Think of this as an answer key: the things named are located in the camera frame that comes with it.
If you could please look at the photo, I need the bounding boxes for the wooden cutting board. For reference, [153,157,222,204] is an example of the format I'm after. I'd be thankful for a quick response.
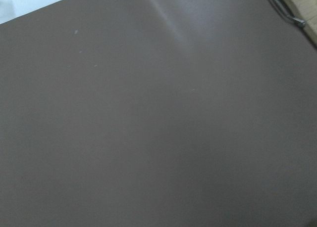
[270,0,317,46]

